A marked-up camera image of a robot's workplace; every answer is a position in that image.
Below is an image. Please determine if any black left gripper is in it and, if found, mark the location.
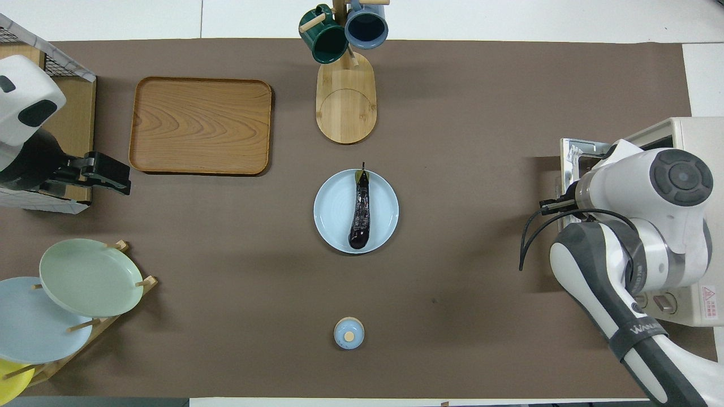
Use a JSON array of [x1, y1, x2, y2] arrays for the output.
[[0, 129, 132, 196]]

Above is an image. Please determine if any dark purple eggplant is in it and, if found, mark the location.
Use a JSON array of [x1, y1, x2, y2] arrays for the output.
[[348, 162, 373, 250]]

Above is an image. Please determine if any white toaster oven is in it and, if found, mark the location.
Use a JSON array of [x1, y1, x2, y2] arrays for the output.
[[559, 117, 724, 327]]

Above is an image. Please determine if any wooden shelf box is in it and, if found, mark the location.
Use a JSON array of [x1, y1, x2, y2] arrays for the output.
[[0, 42, 97, 203]]

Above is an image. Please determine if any wooden tray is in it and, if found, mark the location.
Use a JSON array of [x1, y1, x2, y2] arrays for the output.
[[128, 77, 273, 176]]

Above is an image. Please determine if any pale green plate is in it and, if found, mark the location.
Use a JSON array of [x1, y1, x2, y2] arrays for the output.
[[39, 238, 144, 318]]

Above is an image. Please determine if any wooden plate rack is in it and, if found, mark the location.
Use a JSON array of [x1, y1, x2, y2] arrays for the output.
[[0, 240, 159, 388]]

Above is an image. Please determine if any light blue racked plate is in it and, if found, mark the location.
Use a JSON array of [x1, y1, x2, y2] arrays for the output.
[[0, 276, 94, 365]]

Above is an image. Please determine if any yellow plate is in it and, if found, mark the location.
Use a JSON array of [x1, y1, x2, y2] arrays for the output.
[[0, 359, 35, 406]]

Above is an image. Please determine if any wooden mug tree stand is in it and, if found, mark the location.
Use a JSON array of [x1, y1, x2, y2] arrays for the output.
[[299, 0, 391, 145]]

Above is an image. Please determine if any dark green mug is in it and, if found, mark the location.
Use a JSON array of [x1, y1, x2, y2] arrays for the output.
[[299, 5, 350, 64]]

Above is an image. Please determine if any blue mug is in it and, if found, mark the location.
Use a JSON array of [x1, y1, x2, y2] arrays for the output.
[[344, 0, 390, 50]]

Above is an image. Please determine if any brown table mat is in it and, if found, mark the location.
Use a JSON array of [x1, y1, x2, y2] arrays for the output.
[[0, 38, 718, 399]]

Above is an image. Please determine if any black wire basket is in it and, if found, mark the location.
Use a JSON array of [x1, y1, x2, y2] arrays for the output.
[[0, 25, 91, 214]]

